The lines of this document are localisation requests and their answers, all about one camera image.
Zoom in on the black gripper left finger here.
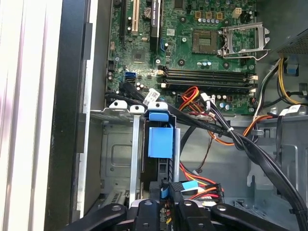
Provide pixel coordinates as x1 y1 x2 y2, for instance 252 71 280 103
61 181 161 231

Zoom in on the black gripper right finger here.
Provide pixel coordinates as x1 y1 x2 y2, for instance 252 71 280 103
169 182 291 231

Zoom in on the black data wire blue tape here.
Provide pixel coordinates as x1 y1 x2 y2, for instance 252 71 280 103
180 125 200 197

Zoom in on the red yellow orange power wire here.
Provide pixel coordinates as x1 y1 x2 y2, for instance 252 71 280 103
179 86 274 202

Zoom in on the hard disk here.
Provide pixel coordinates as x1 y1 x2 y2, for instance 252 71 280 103
141 109 181 191

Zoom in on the metal disk bay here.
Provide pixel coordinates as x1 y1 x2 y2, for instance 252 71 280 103
90 100 181 210

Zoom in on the black RAM slot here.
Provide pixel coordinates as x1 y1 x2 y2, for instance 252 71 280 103
163 67 253 75
160 83 257 94
163 72 256 81
160 78 256 88

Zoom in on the black labelled expansion slot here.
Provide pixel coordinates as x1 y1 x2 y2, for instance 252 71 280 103
149 0 161 52

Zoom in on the narrow black expansion slot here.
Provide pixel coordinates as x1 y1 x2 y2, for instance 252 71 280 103
119 0 128 49

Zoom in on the white expansion slot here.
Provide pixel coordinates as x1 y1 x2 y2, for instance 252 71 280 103
131 0 140 34

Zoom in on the grey metal drive cage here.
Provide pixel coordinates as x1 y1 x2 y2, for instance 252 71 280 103
247 115 308 231

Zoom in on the blue SATA port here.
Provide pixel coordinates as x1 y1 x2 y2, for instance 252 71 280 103
124 71 138 84

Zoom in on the black PC case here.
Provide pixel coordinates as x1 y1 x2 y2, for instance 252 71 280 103
44 0 308 231

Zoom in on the green motherboard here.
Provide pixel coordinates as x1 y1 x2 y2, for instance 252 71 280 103
105 0 257 116

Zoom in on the CPU socket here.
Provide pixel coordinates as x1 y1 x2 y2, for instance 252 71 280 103
192 29 219 54

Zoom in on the metal socket cover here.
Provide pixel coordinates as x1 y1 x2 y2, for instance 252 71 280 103
217 22 272 60

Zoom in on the grey power supply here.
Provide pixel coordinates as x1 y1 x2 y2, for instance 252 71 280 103
275 26 308 57

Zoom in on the white four-pin power socket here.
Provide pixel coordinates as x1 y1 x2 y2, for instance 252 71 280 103
231 6 243 19

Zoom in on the thin wire white connector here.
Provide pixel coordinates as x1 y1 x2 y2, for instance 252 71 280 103
192 131 216 175

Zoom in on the black cable bundle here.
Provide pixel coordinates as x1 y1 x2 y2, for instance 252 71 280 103
104 80 308 228

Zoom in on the white wire label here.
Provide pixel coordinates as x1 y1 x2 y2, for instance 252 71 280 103
142 88 161 106
278 104 302 116

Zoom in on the yellow black power cable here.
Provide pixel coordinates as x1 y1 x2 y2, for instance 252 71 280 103
276 57 300 104

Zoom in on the wire locking lever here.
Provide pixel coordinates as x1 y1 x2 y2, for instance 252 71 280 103
223 48 270 61

